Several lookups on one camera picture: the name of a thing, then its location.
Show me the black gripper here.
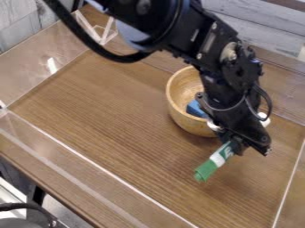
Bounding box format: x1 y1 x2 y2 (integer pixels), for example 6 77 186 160
194 74 273 156

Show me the green Expo marker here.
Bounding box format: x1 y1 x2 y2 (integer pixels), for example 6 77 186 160
193 111 272 183

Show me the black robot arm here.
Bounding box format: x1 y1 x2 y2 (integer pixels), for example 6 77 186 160
43 0 272 155

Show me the brown wooden bowl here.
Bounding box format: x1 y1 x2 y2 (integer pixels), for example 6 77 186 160
166 66 216 138

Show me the blue rectangular block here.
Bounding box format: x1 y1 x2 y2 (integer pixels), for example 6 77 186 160
186 100 208 118

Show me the clear acrylic tray wall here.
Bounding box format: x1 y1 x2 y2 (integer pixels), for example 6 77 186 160
0 24 305 228

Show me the clear acrylic triangle bracket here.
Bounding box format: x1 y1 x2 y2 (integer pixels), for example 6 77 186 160
73 10 118 45

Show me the black cable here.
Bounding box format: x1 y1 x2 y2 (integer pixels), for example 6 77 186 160
0 202 61 228

